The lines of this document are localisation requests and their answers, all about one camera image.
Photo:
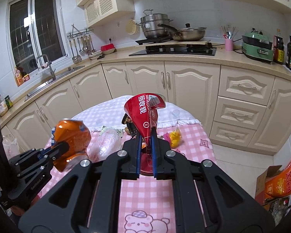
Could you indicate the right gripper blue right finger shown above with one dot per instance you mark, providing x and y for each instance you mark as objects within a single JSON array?
[{"x": 154, "y": 150}]

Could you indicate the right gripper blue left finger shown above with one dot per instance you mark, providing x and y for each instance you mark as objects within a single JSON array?
[{"x": 138, "y": 153}]

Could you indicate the crushed red soda can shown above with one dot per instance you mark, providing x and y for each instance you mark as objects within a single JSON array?
[{"x": 145, "y": 123}]

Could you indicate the white translucent plastic bag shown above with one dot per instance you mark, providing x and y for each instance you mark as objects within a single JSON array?
[{"x": 104, "y": 143}]

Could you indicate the crushed orange soda can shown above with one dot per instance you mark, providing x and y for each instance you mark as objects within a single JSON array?
[{"x": 77, "y": 135}]

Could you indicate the cream lower kitchen cabinets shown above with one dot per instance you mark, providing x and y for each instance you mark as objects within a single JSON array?
[{"x": 237, "y": 108}]

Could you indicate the yellow snack bag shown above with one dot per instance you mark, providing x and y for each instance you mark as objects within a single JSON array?
[{"x": 174, "y": 138}]

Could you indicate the black gold snack wrapper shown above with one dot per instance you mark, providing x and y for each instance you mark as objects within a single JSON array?
[{"x": 130, "y": 127}]

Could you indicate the pink checkered tablecloth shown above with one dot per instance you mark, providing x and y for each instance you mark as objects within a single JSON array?
[{"x": 155, "y": 197}]

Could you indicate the glass jar on counter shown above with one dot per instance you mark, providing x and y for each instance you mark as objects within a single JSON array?
[{"x": 3, "y": 107}]

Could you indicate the red lidded bowl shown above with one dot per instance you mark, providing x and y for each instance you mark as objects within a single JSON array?
[{"x": 107, "y": 49}]

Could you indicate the black gas stove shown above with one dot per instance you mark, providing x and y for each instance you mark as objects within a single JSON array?
[{"x": 165, "y": 46}]

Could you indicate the chrome sink faucet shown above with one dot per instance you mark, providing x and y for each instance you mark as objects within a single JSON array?
[{"x": 48, "y": 64}]

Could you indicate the steel frying pan with lid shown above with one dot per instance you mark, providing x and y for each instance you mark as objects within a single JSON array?
[{"x": 185, "y": 34}]

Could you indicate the stainless steel steamer pot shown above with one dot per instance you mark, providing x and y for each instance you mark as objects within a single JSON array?
[{"x": 150, "y": 24}]

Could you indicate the pink utensil cup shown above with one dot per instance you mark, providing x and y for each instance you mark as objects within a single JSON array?
[{"x": 229, "y": 44}]

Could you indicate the hanging utensil rack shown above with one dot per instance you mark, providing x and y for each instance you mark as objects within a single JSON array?
[{"x": 80, "y": 43}]

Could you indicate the brown cardboard box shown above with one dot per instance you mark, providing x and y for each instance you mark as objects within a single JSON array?
[{"x": 277, "y": 207}]

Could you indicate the window with black grille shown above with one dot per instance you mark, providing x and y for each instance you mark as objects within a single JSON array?
[{"x": 35, "y": 34}]

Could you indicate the green electric cooker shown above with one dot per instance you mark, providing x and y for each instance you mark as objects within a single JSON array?
[{"x": 257, "y": 46}]

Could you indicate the orange rice bag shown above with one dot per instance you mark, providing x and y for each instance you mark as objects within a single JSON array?
[{"x": 280, "y": 185}]

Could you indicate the cream upper corner cabinet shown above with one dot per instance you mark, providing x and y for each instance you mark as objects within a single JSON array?
[{"x": 100, "y": 12}]

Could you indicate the dark soy sauce bottle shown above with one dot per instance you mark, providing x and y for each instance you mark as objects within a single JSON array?
[{"x": 278, "y": 49}]

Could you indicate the round yellow wall strainer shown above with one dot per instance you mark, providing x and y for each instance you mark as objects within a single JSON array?
[{"x": 131, "y": 27}]

